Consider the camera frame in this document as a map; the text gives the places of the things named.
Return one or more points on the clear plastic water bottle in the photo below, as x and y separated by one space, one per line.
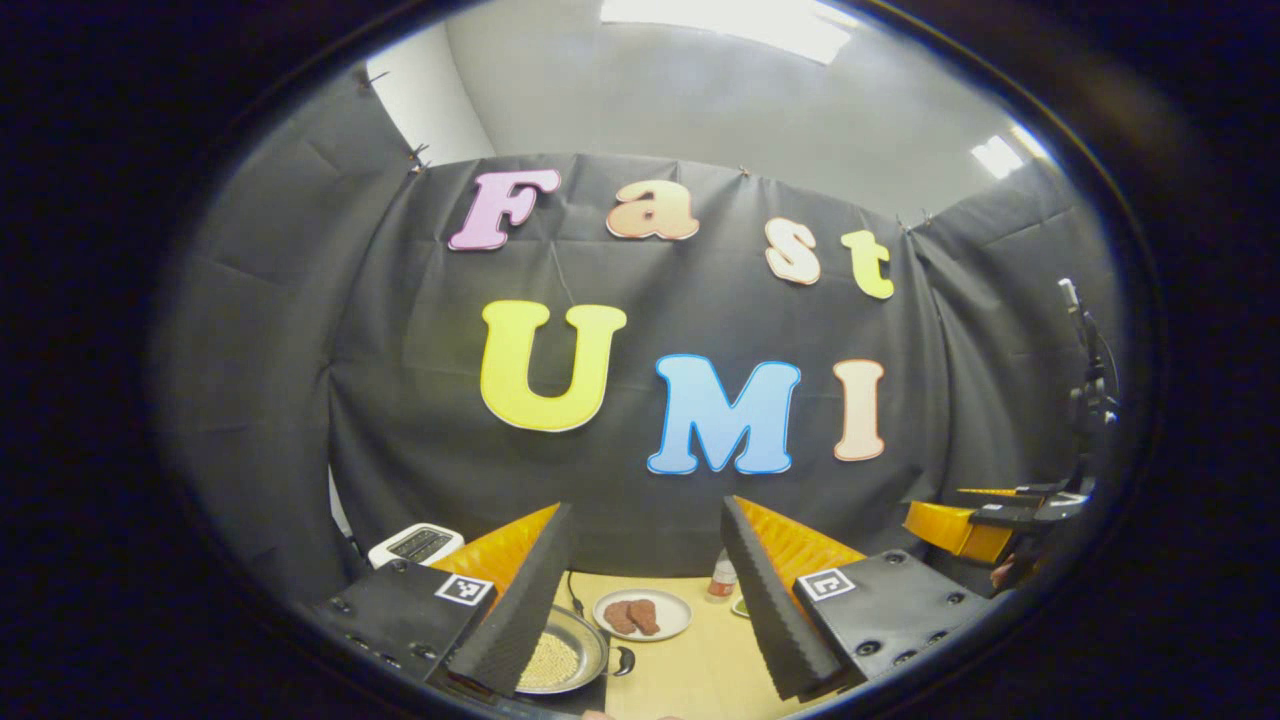
722 580

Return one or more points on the white round plate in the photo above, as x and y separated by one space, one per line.
675 612

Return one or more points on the brown meat patty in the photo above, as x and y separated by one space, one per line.
645 616
617 617

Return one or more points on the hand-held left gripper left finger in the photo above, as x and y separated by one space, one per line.
525 610

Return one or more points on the stainless steel pot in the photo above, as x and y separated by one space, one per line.
590 645

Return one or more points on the white divided dish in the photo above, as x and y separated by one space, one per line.
741 607

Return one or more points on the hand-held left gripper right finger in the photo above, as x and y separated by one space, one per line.
770 610

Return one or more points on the heap of yellow soybeans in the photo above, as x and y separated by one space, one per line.
550 662

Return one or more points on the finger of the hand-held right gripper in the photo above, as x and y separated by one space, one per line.
1000 493
950 528

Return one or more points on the white toaster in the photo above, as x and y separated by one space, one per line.
415 545

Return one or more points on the small ceiling light panel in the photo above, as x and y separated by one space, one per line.
1000 155

